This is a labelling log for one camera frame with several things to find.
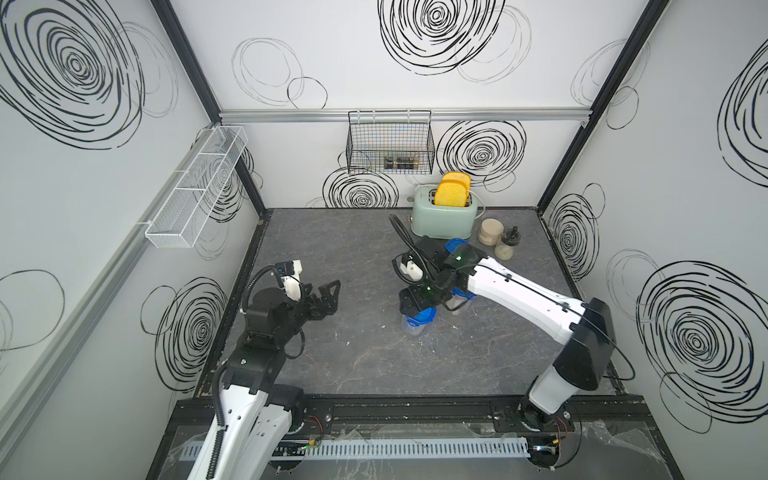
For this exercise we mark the beige round jar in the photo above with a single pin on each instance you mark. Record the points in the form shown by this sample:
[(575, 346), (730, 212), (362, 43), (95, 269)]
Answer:
[(490, 231)]

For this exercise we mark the clear container blue lid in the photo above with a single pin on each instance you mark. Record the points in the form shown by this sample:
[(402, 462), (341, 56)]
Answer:
[(459, 300), (455, 245)]

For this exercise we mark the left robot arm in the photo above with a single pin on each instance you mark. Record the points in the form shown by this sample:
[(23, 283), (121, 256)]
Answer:
[(252, 413)]

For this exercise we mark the clear plastic container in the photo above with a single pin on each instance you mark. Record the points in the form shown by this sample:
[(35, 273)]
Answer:
[(412, 329)]

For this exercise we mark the small bottle black cap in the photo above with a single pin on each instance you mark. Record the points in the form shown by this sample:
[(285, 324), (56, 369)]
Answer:
[(507, 243)]

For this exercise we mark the black wire wall basket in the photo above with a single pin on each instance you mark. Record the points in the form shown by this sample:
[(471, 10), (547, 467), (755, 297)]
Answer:
[(390, 142)]

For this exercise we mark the white mesh wall shelf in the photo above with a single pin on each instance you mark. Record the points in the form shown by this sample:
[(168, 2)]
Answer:
[(190, 204)]

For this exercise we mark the white slotted cable duct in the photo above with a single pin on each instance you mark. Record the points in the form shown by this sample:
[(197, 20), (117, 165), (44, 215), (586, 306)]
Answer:
[(408, 449)]

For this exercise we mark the yellow sponge toast front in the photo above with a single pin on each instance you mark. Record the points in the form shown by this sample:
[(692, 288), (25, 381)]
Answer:
[(451, 193)]

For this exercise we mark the mint green toaster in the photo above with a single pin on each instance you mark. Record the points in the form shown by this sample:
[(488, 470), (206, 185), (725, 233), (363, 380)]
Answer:
[(443, 222)]

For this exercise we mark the far clear container blue lid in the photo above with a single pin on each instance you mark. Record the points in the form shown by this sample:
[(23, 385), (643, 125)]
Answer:
[(455, 245)]

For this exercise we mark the yellow sponge toast back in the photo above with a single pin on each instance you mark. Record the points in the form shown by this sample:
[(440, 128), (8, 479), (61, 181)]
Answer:
[(458, 177)]

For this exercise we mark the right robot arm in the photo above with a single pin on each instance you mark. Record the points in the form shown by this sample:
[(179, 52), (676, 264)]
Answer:
[(584, 330)]

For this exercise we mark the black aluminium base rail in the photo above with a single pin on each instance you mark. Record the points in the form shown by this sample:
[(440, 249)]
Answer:
[(320, 413)]

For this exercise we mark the middle clear container blue lid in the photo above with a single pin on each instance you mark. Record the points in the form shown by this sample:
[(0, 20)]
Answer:
[(459, 300)]

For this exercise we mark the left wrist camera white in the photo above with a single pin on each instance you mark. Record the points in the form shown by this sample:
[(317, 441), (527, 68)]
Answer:
[(290, 276)]

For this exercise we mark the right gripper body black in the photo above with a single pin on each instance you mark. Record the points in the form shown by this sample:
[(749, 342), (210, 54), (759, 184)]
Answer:
[(424, 294)]

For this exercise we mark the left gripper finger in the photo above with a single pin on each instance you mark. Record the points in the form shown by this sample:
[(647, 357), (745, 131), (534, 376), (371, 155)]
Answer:
[(323, 306), (329, 290)]

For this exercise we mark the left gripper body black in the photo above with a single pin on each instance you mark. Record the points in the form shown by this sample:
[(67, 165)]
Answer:
[(298, 314)]

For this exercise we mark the yellow sponge toast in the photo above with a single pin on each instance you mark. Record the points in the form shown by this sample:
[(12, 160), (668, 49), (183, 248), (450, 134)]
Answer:
[(451, 193), (458, 177)]

